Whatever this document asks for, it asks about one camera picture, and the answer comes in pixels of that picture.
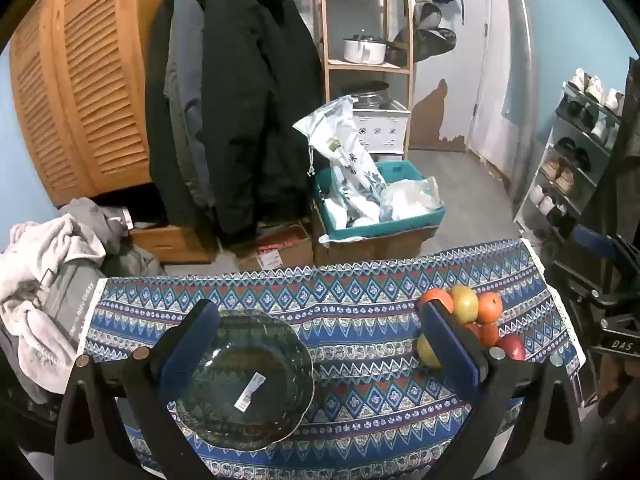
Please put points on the metal pot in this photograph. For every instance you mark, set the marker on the metal pot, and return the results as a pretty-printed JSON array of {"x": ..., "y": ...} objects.
[{"x": 371, "y": 95}]

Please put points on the red apple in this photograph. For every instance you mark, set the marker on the red apple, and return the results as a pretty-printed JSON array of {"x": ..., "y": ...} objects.
[{"x": 512, "y": 347}]

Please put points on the teal plastic bin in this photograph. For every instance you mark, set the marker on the teal plastic bin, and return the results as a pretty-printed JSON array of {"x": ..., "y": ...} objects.
[{"x": 400, "y": 172}]

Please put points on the grey jacket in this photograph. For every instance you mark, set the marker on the grey jacket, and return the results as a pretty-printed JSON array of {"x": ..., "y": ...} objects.
[{"x": 182, "y": 85}]

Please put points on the grey printed bag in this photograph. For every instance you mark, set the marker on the grey printed bag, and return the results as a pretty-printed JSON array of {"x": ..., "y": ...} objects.
[{"x": 70, "y": 290}]

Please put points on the group of shoes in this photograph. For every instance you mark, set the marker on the group of shoes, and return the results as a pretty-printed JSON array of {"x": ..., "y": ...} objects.
[{"x": 565, "y": 175}]

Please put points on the black coat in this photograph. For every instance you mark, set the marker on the black coat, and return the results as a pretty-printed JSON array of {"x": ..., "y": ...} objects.
[{"x": 260, "y": 110}]

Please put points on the dark glass bowl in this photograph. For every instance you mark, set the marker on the dark glass bowl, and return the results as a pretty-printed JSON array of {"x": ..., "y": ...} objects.
[{"x": 250, "y": 360}]

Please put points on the large cardboard box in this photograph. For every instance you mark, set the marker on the large cardboard box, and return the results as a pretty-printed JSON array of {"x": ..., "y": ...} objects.
[{"x": 380, "y": 247}]

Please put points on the white printed plastic bag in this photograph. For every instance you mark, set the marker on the white printed plastic bag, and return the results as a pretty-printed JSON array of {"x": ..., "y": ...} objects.
[{"x": 345, "y": 150}]

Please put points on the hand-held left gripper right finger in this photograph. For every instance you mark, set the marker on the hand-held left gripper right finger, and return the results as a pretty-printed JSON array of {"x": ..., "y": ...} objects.
[{"x": 452, "y": 355}]

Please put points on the person's right hand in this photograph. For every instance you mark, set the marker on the person's right hand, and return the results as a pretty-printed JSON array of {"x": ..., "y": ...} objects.
[{"x": 612, "y": 385}]

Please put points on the grey garment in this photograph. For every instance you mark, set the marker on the grey garment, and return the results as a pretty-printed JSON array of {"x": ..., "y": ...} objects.
[{"x": 95, "y": 220}]

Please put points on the cardboard box with red label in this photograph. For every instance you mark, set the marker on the cardboard box with red label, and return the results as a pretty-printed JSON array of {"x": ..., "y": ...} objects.
[{"x": 272, "y": 255}]

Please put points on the clear plastic bag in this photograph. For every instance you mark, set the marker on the clear plastic bag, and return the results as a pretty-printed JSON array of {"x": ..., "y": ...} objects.
[{"x": 412, "y": 200}]

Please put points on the wooden shelf rack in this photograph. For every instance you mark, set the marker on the wooden shelf rack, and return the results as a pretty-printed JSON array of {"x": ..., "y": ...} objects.
[{"x": 370, "y": 67}]

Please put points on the blue patterned tablecloth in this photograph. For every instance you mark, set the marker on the blue patterned tablecloth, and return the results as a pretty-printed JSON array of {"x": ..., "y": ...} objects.
[{"x": 360, "y": 310}]

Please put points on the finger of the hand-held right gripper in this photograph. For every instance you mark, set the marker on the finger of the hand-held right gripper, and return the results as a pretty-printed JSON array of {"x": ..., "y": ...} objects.
[
  {"x": 595, "y": 242},
  {"x": 590, "y": 297}
]

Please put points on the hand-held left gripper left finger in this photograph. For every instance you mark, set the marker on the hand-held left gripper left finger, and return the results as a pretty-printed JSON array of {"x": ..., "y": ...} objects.
[{"x": 182, "y": 355}]

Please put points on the white lattice basket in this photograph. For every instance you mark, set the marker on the white lattice basket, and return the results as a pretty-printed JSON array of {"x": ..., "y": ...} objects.
[{"x": 382, "y": 132}]

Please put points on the metal shoe rack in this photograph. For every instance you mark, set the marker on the metal shoe rack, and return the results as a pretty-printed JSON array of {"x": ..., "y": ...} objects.
[{"x": 575, "y": 135}]

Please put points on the pile of clothes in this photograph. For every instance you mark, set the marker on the pile of clothes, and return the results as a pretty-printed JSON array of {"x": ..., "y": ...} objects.
[{"x": 35, "y": 270}]

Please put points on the wooden drawer box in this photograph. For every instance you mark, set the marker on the wooden drawer box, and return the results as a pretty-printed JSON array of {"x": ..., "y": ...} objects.
[{"x": 170, "y": 245}]

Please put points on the wooden louvered cabinet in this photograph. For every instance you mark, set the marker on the wooden louvered cabinet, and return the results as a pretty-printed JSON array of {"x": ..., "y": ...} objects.
[{"x": 85, "y": 85}]

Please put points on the white door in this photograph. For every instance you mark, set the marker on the white door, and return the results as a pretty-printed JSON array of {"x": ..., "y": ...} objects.
[{"x": 500, "y": 60}]

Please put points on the white pot with lid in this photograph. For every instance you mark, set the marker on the white pot with lid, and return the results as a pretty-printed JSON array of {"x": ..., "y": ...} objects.
[{"x": 364, "y": 50}]

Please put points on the orange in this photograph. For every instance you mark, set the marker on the orange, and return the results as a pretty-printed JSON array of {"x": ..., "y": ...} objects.
[
  {"x": 489, "y": 335},
  {"x": 490, "y": 307},
  {"x": 442, "y": 296}
]

